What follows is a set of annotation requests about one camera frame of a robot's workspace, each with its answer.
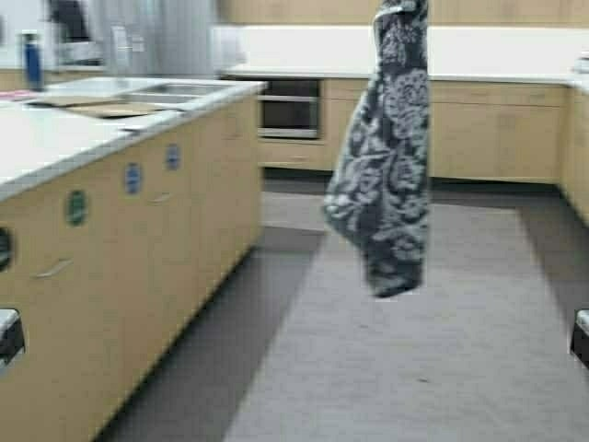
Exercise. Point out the black white patterned cloth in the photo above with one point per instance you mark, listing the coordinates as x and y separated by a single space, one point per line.
378 195

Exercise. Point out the right black robot base corner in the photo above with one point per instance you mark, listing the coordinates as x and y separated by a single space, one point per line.
579 339

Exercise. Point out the left black robot base corner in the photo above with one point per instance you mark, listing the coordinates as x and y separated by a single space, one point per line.
12 336

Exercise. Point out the built-in stainless oven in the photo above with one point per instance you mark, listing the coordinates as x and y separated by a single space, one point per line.
290 108

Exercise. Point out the blue round recycling sticker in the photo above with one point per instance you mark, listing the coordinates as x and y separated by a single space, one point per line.
132 178

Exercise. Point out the green round trash sticker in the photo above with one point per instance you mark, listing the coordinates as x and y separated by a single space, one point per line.
76 208

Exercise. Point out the flat brown cardboard sheet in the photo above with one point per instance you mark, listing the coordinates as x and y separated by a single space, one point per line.
102 108

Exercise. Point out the stainless steel refrigerator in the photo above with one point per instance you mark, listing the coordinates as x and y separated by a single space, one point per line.
155 38

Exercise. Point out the blue metal water bottle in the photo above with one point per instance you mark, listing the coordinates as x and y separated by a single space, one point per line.
32 60

